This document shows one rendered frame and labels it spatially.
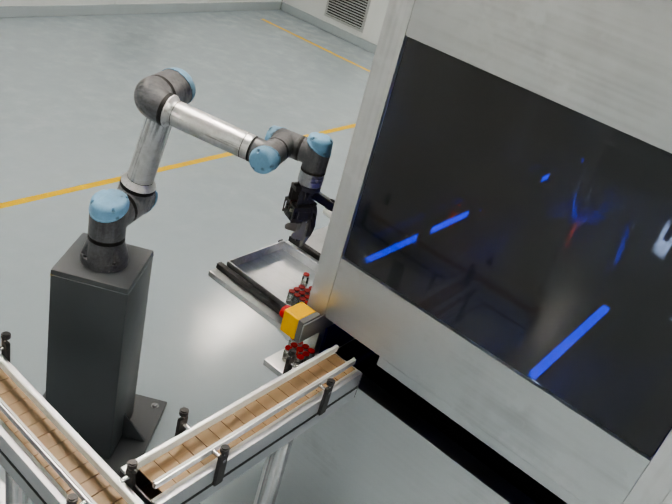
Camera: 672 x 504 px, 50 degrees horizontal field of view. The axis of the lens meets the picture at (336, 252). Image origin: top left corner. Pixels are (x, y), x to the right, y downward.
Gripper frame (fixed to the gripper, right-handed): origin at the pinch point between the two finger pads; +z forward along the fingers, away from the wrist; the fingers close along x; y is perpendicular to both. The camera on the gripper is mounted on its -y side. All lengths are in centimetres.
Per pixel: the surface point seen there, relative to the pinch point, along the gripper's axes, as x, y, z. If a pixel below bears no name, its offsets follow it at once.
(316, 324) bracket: 35.9, 10.4, 3.5
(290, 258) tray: -12.4, -5.4, 15.9
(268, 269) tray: -7.0, 4.9, 16.0
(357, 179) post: 32, 9, -39
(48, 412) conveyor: 50, 81, 7
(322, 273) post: 30.3, 9.3, -9.5
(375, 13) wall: -541, -350, 64
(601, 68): 73, -9, -86
